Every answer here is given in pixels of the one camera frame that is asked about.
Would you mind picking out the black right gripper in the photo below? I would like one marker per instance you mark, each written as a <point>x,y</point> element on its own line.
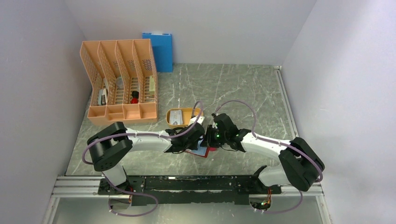
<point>206,141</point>

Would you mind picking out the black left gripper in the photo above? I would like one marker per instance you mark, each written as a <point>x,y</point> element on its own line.
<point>194,146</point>

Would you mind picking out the red leather card holder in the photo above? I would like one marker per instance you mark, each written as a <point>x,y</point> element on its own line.
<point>201,151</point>

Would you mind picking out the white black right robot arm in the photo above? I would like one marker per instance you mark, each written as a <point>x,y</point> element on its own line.
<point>299,166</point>

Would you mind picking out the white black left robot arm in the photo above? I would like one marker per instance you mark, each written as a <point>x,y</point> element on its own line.
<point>109,146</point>

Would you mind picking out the credit cards stack in tray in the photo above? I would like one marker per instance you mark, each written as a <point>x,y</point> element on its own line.
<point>175,117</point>

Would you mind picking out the yellow oval tray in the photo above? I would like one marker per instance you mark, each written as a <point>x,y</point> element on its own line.
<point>188,113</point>

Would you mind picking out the beige eraser block in organizer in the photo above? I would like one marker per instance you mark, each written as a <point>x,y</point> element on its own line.
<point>152,85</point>

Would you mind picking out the black red item in organizer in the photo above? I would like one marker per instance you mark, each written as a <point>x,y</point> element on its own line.
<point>135,97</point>

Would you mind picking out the orange plastic file organizer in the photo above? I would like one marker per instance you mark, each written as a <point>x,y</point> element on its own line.
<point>121,66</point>

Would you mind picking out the white stapler in organizer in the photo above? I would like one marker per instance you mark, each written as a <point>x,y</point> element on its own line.
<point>102,97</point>

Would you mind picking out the blue plastic box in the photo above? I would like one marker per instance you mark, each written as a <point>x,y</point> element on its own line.
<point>162,50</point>

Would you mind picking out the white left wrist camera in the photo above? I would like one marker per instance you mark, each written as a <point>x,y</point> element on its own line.
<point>196,119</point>

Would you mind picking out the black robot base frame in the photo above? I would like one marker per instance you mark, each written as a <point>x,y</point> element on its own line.
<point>189,189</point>

